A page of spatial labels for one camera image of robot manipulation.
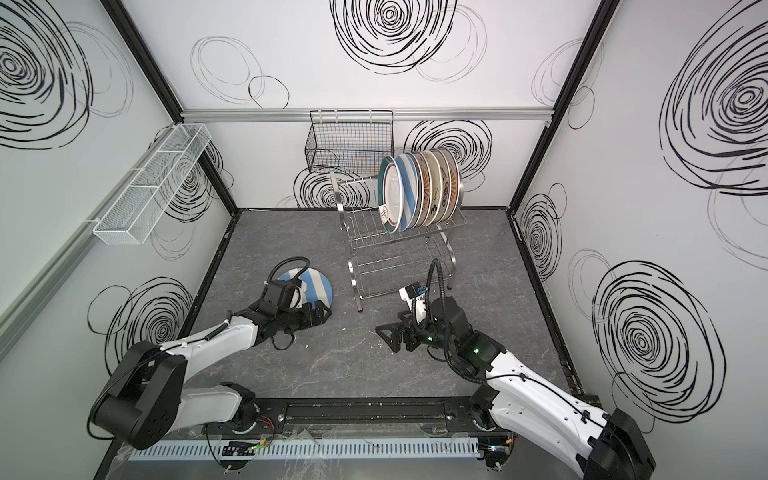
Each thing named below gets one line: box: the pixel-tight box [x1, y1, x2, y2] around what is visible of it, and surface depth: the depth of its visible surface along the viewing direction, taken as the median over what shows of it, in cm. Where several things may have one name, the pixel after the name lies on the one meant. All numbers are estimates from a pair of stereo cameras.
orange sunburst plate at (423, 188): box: [416, 151, 432, 227], surface depth 69 cm
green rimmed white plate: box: [377, 155, 404, 235], surface depth 82 cm
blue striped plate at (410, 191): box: [395, 153, 418, 232], surface depth 72 cm
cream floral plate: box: [426, 150, 443, 226], surface depth 70 cm
